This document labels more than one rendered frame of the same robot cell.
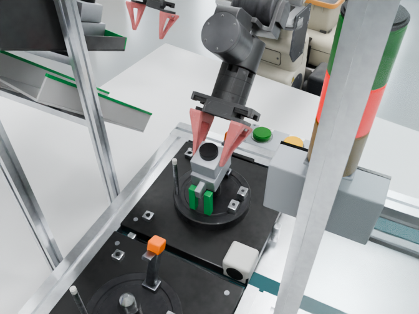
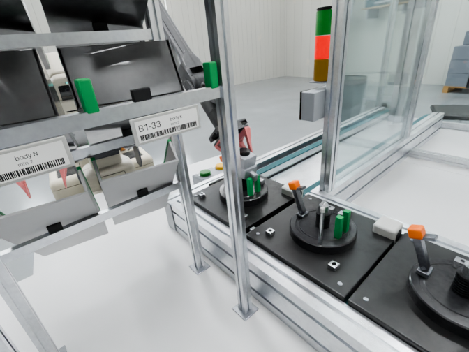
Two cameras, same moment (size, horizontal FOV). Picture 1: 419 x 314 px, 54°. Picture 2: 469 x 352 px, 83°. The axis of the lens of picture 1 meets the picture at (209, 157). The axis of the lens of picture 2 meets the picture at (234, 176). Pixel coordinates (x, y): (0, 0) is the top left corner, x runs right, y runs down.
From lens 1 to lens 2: 0.68 m
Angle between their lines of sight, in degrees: 55
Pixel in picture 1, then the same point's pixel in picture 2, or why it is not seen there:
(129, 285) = (299, 223)
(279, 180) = (317, 99)
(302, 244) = (335, 121)
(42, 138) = (53, 316)
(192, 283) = not seen: hidden behind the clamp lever
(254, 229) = (273, 185)
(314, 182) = (340, 77)
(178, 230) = (259, 208)
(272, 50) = (117, 172)
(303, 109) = not seen: hidden behind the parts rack
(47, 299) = (288, 281)
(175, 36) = not seen: outside the picture
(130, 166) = (157, 253)
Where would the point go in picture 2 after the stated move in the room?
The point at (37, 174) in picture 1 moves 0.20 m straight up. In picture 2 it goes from (103, 324) to (70, 250)
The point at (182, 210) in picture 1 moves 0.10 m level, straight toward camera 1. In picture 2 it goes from (250, 199) to (289, 202)
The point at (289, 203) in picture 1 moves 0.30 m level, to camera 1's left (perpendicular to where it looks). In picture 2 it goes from (320, 110) to (298, 156)
